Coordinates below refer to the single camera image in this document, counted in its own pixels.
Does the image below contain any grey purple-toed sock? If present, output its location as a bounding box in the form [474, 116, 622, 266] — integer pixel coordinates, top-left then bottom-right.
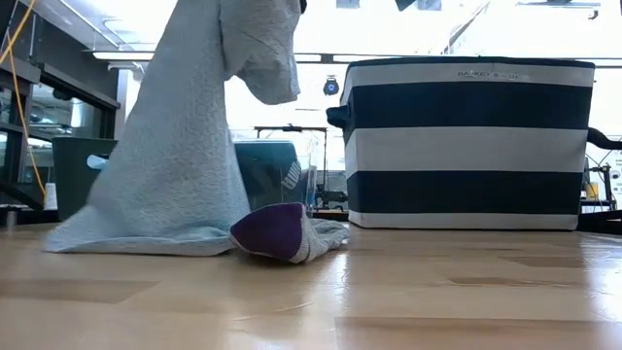
[228, 201, 352, 265]

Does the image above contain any white paper cup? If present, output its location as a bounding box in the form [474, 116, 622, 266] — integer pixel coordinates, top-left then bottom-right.
[43, 182, 59, 212]

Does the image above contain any black background table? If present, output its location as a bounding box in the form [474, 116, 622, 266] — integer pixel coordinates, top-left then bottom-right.
[254, 124, 350, 211]

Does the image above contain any yellow cable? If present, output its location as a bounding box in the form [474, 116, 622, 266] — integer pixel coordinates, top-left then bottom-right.
[0, 0, 49, 200]

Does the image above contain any navy Puma garment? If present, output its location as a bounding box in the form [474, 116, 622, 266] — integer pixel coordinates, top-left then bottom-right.
[234, 141, 312, 211]

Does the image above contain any light blue patterned cloth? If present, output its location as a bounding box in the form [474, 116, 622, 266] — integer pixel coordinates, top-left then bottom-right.
[43, 0, 303, 258]

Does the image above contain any dark metal shelf rack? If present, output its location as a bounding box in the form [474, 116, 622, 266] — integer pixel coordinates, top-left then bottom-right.
[0, 0, 121, 228]

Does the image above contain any teal plastic bin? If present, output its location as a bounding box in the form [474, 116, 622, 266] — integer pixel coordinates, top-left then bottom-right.
[51, 136, 121, 223]

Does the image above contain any navy white striped fabric basket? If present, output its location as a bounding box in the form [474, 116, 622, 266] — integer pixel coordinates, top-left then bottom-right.
[326, 55, 597, 231]

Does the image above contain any clear plastic bin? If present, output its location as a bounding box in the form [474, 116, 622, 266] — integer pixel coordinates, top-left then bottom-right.
[231, 139, 319, 211]

